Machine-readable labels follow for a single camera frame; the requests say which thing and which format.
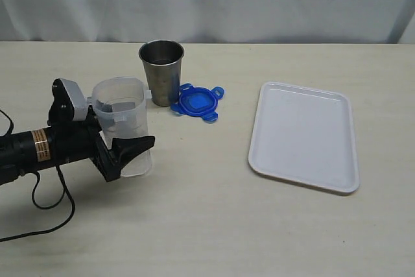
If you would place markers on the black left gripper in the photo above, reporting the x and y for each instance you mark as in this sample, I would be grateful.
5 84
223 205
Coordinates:
78 140

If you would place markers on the clear plastic container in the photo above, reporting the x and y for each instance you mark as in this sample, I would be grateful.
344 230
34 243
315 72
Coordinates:
120 105

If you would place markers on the stainless steel cup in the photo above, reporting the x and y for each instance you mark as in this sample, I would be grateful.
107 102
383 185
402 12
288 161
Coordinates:
162 61

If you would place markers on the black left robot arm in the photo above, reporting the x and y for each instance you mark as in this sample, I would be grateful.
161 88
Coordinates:
27 152

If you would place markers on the blue plastic lid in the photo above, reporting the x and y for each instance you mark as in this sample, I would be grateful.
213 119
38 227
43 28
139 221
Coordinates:
196 101

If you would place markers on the white rectangular tray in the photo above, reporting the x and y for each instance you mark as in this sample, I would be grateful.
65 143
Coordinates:
305 136

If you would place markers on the white backdrop curtain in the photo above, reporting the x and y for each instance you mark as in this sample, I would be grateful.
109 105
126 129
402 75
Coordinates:
209 21

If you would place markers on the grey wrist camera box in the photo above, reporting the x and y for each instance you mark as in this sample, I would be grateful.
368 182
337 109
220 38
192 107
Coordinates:
69 103

